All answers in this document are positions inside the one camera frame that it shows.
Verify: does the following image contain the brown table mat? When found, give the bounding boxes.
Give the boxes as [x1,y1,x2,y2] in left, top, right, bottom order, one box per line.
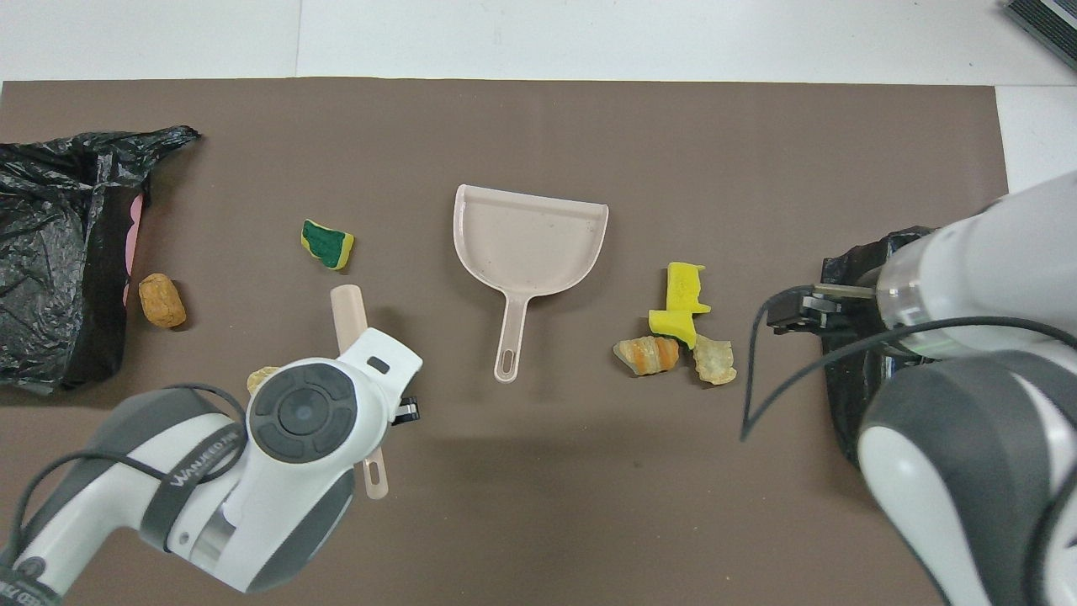
[0,78,1057,606]

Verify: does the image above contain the grey ribbed device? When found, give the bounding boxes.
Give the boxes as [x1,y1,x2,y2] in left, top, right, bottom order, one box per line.
[1003,0,1077,70]

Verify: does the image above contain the small yellow sponge wedge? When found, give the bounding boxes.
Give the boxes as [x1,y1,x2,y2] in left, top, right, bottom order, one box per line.
[648,309,698,349]

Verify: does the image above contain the green yellow sponge piece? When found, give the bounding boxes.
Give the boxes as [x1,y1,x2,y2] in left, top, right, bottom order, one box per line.
[300,219,356,272]

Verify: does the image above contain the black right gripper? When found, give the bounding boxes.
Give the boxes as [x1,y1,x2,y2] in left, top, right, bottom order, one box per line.
[770,289,847,336]

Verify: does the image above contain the black plastic trash bag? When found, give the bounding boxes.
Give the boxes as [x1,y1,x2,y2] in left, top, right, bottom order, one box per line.
[0,125,201,396]
[820,226,936,468]

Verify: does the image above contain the brown bread roll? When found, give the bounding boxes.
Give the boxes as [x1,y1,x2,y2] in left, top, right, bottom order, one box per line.
[138,273,188,329]

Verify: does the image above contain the beige brush black bristles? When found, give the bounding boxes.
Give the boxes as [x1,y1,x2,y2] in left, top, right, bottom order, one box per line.
[330,284,390,500]

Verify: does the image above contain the beige plastic dustpan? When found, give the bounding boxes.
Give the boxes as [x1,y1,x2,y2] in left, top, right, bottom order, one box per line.
[453,183,610,385]

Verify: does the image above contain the pink plastic bin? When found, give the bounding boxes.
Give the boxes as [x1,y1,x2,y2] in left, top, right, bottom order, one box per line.
[122,192,146,308]

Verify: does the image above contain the notched yellow sponge piece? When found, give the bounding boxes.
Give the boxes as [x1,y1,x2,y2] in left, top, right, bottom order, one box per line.
[665,262,713,315]

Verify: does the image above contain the orange striped croissant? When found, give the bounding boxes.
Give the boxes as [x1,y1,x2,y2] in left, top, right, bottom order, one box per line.
[612,335,680,377]

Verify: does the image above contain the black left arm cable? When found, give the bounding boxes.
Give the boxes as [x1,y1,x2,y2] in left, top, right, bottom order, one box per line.
[0,383,250,573]

